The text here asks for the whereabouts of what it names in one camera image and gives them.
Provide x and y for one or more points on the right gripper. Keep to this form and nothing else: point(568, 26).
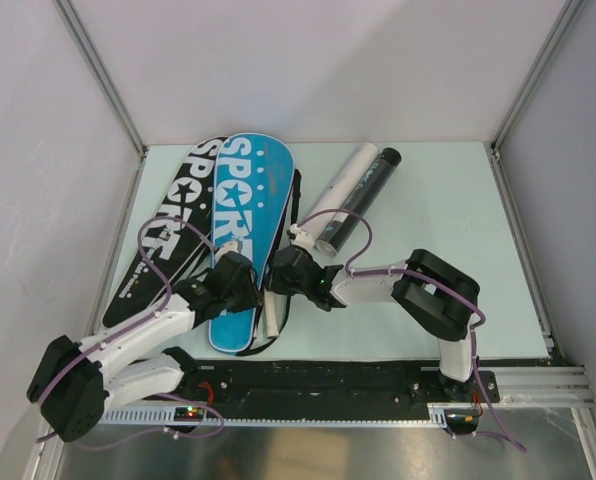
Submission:
point(273, 283)

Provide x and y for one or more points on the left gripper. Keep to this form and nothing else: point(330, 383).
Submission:
point(252, 297)

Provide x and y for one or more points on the blue racket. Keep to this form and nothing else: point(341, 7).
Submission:
point(273, 317)

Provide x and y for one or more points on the black racket cover bag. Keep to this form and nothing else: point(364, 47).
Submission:
point(177, 185)

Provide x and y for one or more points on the white shuttlecock tube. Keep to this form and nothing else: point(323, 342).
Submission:
point(339, 188)

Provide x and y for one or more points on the blue racket cover bag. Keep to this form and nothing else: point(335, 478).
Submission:
point(253, 179)

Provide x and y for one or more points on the black shuttlecock tube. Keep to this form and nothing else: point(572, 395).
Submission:
point(363, 193)

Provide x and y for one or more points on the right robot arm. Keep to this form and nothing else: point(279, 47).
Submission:
point(440, 298)

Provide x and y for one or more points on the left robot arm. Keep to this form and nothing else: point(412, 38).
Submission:
point(78, 382)

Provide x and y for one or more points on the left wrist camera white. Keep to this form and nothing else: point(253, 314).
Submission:
point(234, 245)

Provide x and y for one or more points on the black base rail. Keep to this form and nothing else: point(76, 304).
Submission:
point(330, 391)

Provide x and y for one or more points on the left aluminium frame post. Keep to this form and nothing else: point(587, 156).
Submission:
point(94, 62)

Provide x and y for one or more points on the aluminium frame post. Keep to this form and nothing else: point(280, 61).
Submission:
point(94, 62)
point(556, 36)

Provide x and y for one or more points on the right aluminium frame post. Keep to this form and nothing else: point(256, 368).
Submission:
point(556, 36)

